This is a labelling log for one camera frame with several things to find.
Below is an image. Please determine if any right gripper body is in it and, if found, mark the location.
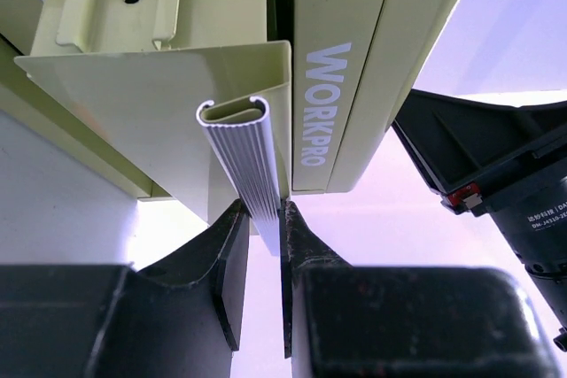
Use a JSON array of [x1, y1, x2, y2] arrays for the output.
[[392, 89, 566, 347]]

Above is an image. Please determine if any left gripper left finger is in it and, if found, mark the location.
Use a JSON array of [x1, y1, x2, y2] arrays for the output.
[[1, 201, 249, 377]]

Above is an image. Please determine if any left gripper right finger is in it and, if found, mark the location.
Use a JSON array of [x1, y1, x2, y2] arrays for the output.
[[278, 201, 558, 377]]

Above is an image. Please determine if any green metal drawer box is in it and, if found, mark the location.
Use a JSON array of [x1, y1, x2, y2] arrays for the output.
[[1, 0, 459, 222]]

